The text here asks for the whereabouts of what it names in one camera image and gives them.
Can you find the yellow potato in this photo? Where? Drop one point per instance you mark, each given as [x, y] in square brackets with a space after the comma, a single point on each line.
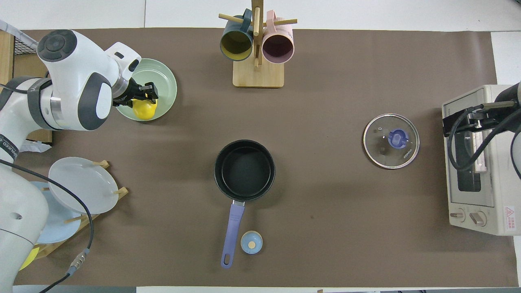
[145, 110]

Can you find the cream toaster oven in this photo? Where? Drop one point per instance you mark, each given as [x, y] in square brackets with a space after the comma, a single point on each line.
[472, 203]

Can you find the white patterned paper sheet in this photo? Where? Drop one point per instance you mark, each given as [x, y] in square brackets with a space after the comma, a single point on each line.
[16, 32]

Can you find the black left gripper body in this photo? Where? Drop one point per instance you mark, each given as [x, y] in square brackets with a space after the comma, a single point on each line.
[127, 94]

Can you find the brown table mat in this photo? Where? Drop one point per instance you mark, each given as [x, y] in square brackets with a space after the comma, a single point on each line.
[346, 203]

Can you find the wooden plate rack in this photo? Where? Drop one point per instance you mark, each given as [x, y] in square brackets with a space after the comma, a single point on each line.
[87, 219]

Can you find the wooden board shelf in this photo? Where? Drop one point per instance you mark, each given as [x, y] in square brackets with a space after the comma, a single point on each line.
[6, 57]

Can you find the dark blue mug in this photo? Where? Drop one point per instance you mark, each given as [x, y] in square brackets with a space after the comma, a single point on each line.
[236, 42]

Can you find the yellow plate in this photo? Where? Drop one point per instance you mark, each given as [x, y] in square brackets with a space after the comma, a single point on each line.
[29, 258]

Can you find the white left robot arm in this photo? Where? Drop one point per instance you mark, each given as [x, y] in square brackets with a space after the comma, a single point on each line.
[69, 89]

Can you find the glass lid blue knob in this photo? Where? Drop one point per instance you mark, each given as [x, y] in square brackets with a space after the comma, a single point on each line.
[391, 141]

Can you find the grey plate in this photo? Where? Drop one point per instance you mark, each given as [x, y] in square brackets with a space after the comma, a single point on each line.
[81, 185]

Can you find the mint green plate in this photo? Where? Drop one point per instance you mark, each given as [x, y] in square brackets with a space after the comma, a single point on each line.
[163, 77]

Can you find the light blue plate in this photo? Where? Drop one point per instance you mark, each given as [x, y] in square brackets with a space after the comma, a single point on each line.
[61, 226]

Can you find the wooden mug tree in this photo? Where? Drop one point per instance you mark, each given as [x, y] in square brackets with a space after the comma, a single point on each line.
[257, 75]

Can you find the translucent white plastic bag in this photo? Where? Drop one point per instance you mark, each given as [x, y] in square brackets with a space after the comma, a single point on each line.
[36, 145]

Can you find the pink mug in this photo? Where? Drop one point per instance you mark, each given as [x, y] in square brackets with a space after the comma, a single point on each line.
[278, 45]

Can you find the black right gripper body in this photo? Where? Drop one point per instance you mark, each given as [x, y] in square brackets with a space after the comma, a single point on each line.
[478, 122]

